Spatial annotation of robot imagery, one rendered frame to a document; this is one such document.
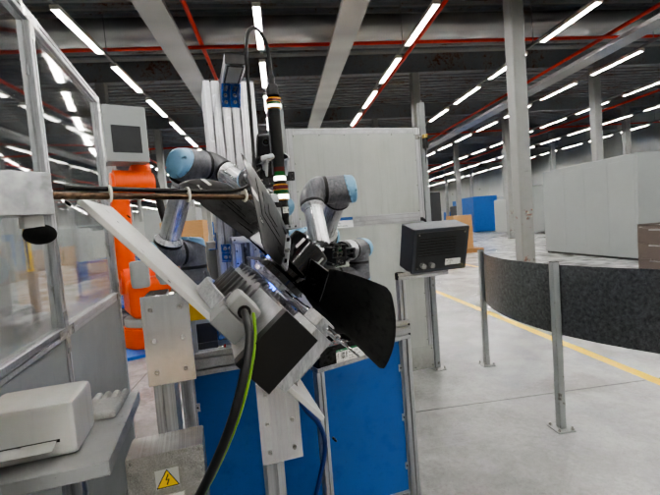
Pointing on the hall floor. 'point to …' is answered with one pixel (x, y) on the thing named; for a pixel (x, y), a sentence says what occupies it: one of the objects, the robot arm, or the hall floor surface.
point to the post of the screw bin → (324, 430)
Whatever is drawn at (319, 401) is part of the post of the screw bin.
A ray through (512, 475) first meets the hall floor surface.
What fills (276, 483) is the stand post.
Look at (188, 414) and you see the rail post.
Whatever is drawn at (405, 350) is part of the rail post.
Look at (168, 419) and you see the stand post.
